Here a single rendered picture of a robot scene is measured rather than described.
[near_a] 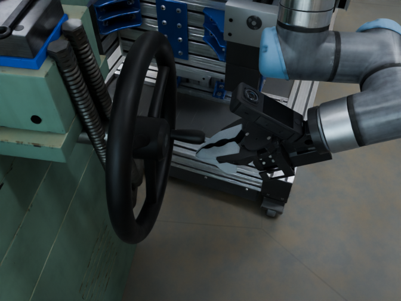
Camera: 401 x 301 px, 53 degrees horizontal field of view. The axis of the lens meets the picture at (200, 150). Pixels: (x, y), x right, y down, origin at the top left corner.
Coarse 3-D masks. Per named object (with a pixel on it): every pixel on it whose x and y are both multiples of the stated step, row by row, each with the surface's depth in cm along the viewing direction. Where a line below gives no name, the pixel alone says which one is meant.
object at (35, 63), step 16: (0, 0) 43; (16, 0) 43; (48, 0) 43; (0, 16) 41; (32, 16) 41; (48, 16) 43; (64, 16) 46; (0, 32) 39; (16, 32) 39; (32, 32) 40; (48, 32) 43; (0, 48) 41; (16, 48) 40; (32, 48) 40; (0, 64) 42; (16, 64) 42; (32, 64) 41
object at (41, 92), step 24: (72, 48) 47; (96, 48) 54; (0, 72) 42; (24, 72) 42; (48, 72) 42; (0, 96) 44; (24, 96) 44; (48, 96) 43; (0, 120) 48; (24, 120) 47; (48, 120) 46; (72, 120) 49
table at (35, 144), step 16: (64, 0) 63; (80, 0) 69; (0, 128) 49; (16, 128) 49; (80, 128) 52; (0, 144) 48; (16, 144) 48; (32, 144) 47; (48, 144) 47; (64, 144) 48; (48, 160) 49; (64, 160) 49
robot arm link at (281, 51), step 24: (288, 0) 54; (312, 0) 52; (288, 24) 55; (312, 24) 54; (264, 48) 58; (288, 48) 57; (312, 48) 56; (336, 48) 57; (264, 72) 59; (288, 72) 59; (312, 72) 58; (336, 72) 58
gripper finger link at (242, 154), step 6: (240, 150) 61; (246, 150) 60; (258, 150) 60; (222, 156) 62; (228, 156) 62; (234, 156) 61; (240, 156) 60; (246, 156) 60; (252, 156) 59; (258, 156) 59; (222, 162) 63; (228, 162) 62; (234, 162) 61; (240, 162) 60; (246, 162) 60
